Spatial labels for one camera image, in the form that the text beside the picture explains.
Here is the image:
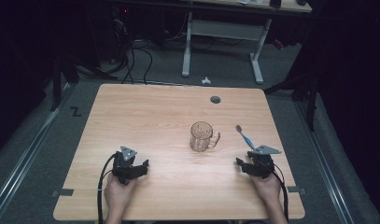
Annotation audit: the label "dark computer tower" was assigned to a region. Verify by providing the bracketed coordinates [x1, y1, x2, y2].
[110, 5, 134, 64]

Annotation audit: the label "black metal stand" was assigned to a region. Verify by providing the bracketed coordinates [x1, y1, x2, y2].
[262, 60, 320, 133]
[49, 50, 81, 113]

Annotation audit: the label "person's right hand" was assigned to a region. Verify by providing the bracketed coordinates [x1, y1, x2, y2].
[250, 172, 283, 203]

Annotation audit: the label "white-legged wooden desk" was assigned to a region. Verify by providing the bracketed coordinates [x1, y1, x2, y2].
[109, 0, 313, 85]

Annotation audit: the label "grey tape strip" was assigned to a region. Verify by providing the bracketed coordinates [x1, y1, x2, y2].
[50, 188, 76, 198]
[287, 185, 307, 196]

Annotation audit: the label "black floor cables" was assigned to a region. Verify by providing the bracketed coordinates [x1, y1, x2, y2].
[100, 38, 155, 86]

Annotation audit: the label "clear glass mug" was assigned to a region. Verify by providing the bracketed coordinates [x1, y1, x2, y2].
[190, 120, 222, 153]

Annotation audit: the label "metal floor rail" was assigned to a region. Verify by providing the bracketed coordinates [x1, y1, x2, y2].
[293, 100, 356, 224]
[0, 81, 74, 220]

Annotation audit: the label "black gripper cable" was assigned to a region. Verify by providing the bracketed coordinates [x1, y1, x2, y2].
[96, 151, 120, 224]
[271, 162, 290, 222]

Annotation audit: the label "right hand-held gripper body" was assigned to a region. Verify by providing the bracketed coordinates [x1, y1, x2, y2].
[246, 145, 283, 180]

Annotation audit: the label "person's left hand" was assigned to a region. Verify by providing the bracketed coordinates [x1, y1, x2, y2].
[104, 172, 137, 216]

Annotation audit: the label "blue and white toothbrush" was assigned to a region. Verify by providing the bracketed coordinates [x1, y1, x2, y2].
[234, 124, 258, 151]

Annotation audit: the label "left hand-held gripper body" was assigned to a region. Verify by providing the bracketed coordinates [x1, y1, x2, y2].
[111, 146, 142, 187]

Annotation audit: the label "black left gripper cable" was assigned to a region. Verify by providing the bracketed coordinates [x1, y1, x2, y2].
[96, 151, 120, 224]

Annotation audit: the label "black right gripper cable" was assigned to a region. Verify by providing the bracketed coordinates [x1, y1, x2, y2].
[271, 162, 290, 222]

